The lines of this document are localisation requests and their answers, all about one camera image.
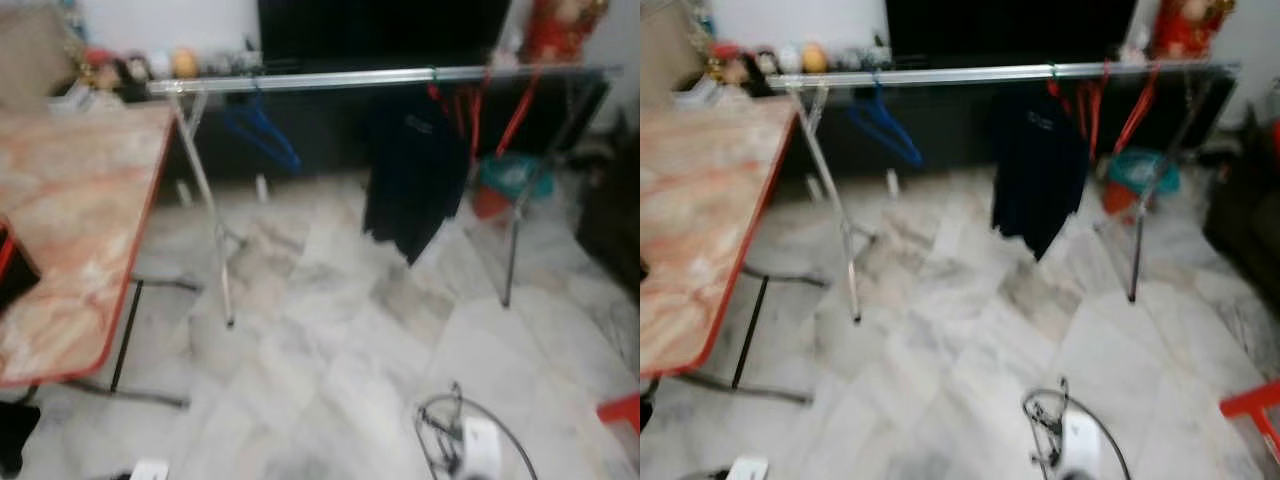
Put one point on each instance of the black TV cabinet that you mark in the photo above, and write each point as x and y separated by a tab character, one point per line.
320	130
950	130

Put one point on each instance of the red plastic hanger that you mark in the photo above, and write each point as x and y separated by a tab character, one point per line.
1095	110
475	115
520	110
1140	105

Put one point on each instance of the beige wooden sideboard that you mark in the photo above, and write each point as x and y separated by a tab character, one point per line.
30	40
670	40

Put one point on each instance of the navy polo shirt red trim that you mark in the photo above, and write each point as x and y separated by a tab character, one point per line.
1035	180
410	180

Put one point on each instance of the white round plush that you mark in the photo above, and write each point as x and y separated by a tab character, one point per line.
790	60
160	65

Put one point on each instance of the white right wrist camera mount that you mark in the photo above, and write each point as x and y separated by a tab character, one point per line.
482	450
1080	445

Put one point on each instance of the blue plastic hanger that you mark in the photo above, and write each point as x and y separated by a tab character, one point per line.
262	130
885	125

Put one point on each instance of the clear jar with red lid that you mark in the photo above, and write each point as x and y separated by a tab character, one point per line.
100	65
730	62

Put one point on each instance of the red bin with teal bag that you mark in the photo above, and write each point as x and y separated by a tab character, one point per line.
510	185
1135	180

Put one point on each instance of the orange round plush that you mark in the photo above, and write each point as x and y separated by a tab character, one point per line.
184	62
814	58

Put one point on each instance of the black mouse round plush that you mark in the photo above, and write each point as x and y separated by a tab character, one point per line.
765	65
135	70

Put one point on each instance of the black garment with red trim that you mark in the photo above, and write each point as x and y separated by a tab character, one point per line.
10	270

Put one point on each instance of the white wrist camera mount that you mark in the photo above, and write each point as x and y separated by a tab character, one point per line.
482	450
1080	445
748	468
150	468

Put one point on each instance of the red plastic stool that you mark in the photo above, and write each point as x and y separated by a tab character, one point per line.
620	410
1255	410

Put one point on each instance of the black flat television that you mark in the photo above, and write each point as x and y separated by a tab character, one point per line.
380	30
1010	30

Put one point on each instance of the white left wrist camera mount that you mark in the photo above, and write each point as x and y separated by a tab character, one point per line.
748	468
150	468

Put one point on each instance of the marble pattern folding table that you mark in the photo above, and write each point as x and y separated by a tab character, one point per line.
700	230
70	230

